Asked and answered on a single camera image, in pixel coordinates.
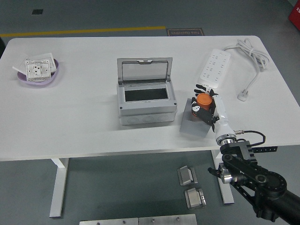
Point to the grey cube with round hole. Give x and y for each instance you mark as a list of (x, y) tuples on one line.
[(189, 128)]

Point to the dark square floor hatch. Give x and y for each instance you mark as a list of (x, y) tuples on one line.
[(37, 11)]

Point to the grey metal plate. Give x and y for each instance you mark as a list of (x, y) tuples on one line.
[(107, 222), (167, 220)]

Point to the purple shallow bowl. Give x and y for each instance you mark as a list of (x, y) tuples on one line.
[(37, 82)]

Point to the grey enclosure box clear lid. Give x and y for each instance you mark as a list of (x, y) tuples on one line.
[(145, 110)]

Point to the small metal block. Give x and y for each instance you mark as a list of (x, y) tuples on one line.
[(194, 198), (186, 175)]

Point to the black table control panel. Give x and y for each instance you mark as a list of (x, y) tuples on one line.
[(267, 149)]

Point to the white power strip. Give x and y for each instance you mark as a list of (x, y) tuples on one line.
[(214, 68)]

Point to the white wall socket panel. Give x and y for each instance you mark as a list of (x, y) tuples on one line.
[(35, 70)]

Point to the brown floor sign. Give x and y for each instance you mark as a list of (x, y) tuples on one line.
[(185, 32)]

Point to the orange cylinder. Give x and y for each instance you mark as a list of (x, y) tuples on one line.
[(203, 99)]

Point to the white table leg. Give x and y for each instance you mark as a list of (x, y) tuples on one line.
[(58, 187), (227, 197)]

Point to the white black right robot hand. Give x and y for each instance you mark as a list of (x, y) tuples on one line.
[(221, 112)]

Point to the red box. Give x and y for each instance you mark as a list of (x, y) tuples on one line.
[(295, 15)]

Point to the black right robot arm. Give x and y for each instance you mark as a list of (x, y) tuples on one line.
[(269, 185)]

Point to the white paper card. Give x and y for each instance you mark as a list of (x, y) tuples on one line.
[(47, 56)]

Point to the white narrow strip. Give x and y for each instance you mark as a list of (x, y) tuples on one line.
[(17, 69)]

